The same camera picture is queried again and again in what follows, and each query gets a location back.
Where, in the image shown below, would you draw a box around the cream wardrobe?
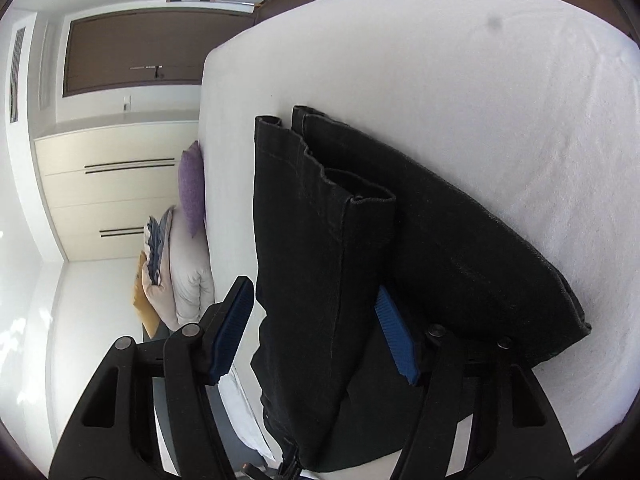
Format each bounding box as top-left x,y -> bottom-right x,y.
34,117 -> 198,262

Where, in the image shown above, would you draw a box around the folded beige duvet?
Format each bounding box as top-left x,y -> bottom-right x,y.
142,206 -> 215,332

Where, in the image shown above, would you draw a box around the yellow cushion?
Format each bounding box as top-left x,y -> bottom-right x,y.
132,252 -> 160,338

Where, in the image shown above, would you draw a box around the white bed mattress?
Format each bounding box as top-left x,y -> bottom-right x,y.
198,0 -> 639,453

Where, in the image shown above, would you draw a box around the folded blue jeans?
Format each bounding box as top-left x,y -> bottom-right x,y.
144,208 -> 174,285

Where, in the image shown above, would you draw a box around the purple cushion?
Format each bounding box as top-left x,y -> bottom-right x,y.
178,141 -> 205,237

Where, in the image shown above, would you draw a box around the brown wooden door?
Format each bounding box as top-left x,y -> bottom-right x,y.
63,8 -> 254,96

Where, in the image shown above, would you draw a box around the black denim pants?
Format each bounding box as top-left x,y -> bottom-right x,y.
252,106 -> 590,479

